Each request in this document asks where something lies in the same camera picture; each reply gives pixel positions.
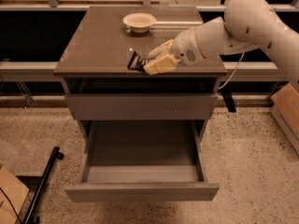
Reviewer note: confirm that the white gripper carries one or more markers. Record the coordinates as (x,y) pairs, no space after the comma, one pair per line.
(183,49)

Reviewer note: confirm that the black bracket behind cabinet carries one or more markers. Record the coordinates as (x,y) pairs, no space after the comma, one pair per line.
(226,93)

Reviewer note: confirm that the white paper bowl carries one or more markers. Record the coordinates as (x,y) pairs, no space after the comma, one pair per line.
(139,22)

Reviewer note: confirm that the grey drawer cabinet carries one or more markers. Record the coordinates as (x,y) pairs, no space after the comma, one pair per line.
(95,61)

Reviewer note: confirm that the closed grey top drawer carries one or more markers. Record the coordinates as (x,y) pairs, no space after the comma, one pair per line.
(141,107)

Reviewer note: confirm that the cardboard box bottom left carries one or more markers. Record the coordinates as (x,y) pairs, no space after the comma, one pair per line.
(12,196)

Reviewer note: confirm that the cardboard box right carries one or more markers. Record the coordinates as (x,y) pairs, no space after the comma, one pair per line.
(286,112)

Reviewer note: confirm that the grey metal railing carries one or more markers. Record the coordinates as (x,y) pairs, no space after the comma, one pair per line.
(43,72)

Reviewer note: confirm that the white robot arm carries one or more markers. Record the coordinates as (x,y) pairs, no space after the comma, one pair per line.
(246,25)

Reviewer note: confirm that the black rxbar chocolate wrapper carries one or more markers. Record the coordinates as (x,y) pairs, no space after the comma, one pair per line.
(137,63)

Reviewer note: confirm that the cardboard box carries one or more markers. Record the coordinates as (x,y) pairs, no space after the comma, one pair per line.
(12,196)
(286,112)

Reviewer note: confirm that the open grey middle drawer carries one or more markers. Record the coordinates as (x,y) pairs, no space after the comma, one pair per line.
(143,161)

